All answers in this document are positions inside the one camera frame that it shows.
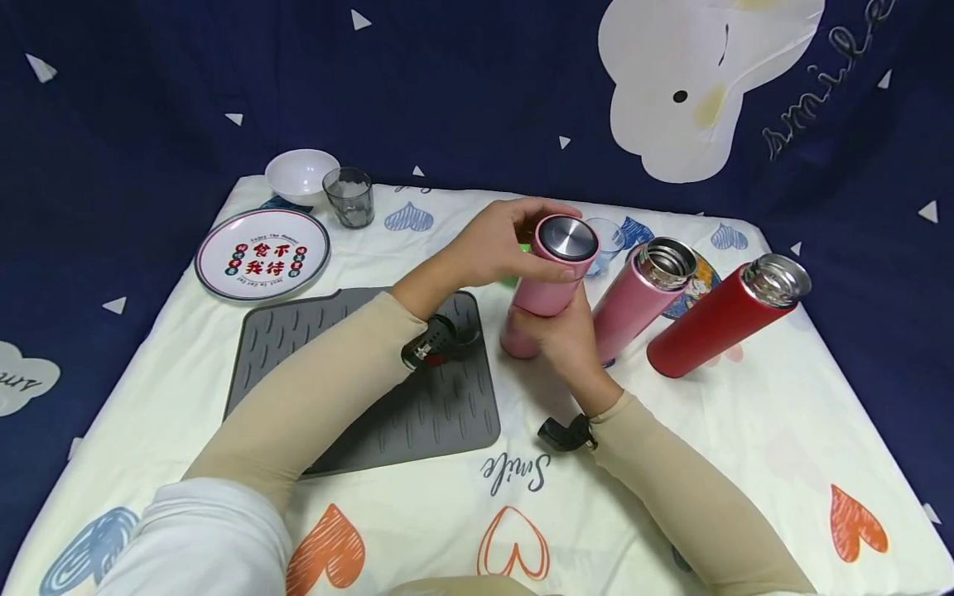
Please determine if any open red thermos bottle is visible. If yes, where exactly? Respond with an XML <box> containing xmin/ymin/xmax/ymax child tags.
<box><xmin>646</xmin><ymin>253</ymin><xmax>812</xmax><ymax>379</ymax></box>

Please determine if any pink thermos lid steel top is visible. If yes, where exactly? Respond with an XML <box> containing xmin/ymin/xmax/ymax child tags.
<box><xmin>530</xmin><ymin>214</ymin><xmax>601</xmax><ymax>286</ymax></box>

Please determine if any open pink thermos bottle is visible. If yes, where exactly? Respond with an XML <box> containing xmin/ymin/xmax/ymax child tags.
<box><xmin>592</xmin><ymin>237</ymin><xmax>700</xmax><ymax>367</ymax></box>

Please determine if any person's right forearm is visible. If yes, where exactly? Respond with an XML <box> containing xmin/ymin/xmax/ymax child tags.
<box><xmin>589</xmin><ymin>391</ymin><xmax>818</xmax><ymax>596</ymax></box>

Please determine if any round printed white plate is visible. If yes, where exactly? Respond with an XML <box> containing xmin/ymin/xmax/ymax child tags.
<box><xmin>194</xmin><ymin>208</ymin><xmax>332</xmax><ymax>302</ymax></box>

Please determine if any grey ribbed silicone mat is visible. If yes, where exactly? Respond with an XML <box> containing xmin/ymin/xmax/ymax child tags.
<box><xmin>224</xmin><ymin>287</ymin><xmax>502</xmax><ymax>478</ymax></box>

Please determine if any pink thermos bottle body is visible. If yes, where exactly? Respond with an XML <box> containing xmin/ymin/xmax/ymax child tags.
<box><xmin>499</xmin><ymin>277</ymin><xmax>591</xmax><ymax>361</ymax></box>

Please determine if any white bowl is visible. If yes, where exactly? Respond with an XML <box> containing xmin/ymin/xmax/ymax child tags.
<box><xmin>264</xmin><ymin>149</ymin><xmax>342</xmax><ymax>207</ymax></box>

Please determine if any person's right hand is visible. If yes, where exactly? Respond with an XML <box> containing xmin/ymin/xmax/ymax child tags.
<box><xmin>508</xmin><ymin>286</ymin><xmax>624</xmax><ymax>417</ymax></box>

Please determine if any grey glass tumbler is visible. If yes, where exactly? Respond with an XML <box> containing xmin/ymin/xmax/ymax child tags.
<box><xmin>321</xmin><ymin>167</ymin><xmax>376</xmax><ymax>229</ymax></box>

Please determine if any round printed coaster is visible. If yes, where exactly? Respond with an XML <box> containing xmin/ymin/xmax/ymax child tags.
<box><xmin>659</xmin><ymin>248</ymin><xmax>723</xmax><ymax>320</ymax></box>

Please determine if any person's left forearm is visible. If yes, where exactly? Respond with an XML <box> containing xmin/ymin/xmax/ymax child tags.
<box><xmin>97</xmin><ymin>290</ymin><xmax>431</xmax><ymax>596</ymax></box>

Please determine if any clear drinking glass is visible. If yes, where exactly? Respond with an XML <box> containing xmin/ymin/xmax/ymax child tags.
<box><xmin>583</xmin><ymin>218</ymin><xmax>627</xmax><ymax>278</ymax></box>

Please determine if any person's left hand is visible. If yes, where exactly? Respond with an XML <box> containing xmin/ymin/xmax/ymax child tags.
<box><xmin>393</xmin><ymin>197</ymin><xmax>584</xmax><ymax>320</ymax></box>

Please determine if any black wrist band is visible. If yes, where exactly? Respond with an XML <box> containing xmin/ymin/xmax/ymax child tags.
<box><xmin>537</xmin><ymin>414</ymin><xmax>599</xmax><ymax>453</ymax></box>
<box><xmin>401</xmin><ymin>313</ymin><xmax>482</xmax><ymax>371</ymax></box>

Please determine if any green object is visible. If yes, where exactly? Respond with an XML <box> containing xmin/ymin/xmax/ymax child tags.
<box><xmin>500</xmin><ymin>242</ymin><xmax>534</xmax><ymax>289</ymax></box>

